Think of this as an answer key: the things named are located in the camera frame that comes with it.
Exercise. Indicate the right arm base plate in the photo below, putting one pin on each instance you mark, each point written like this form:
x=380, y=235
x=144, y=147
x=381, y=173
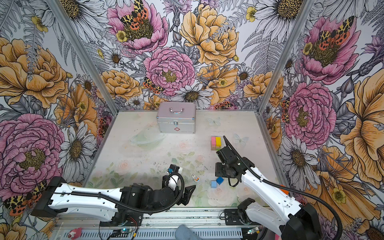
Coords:
x=236, y=217

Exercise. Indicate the small orange white toy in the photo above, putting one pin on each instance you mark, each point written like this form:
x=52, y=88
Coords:
x=196, y=178

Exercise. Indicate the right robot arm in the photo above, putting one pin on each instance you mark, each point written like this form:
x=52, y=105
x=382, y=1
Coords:
x=285, y=216

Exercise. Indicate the dark blue wood cube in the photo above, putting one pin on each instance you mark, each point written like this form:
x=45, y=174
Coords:
x=219, y=180

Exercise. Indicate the pink toy left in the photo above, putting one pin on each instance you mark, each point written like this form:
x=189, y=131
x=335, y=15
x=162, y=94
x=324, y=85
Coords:
x=75, y=233

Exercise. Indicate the yellow wood block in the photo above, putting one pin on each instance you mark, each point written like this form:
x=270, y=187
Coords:
x=218, y=142

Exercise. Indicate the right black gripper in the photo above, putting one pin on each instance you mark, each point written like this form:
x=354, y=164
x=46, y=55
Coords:
x=218, y=170

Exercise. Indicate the orange pill bottle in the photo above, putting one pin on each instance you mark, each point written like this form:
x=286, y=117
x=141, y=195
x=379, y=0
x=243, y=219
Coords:
x=284, y=190

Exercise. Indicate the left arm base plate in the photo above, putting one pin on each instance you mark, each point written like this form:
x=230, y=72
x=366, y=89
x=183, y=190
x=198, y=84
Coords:
x=132, y=220

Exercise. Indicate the light blue wood cube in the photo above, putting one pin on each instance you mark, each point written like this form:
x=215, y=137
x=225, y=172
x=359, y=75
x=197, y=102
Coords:
x=214, y=184

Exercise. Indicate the grey blue cloth object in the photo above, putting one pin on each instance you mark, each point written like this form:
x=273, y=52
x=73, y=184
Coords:
x=184, y=233

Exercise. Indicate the silver first aid case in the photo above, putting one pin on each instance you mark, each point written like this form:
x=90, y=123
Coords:
x=177, y=118

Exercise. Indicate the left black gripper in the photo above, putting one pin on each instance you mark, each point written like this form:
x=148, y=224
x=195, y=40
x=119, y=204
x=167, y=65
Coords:
x=187, y=192

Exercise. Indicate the aluminium front rail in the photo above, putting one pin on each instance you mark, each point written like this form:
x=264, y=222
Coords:
x=205, y=223

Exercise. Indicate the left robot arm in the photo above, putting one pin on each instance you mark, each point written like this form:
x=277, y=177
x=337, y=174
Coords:
x=112, y=205

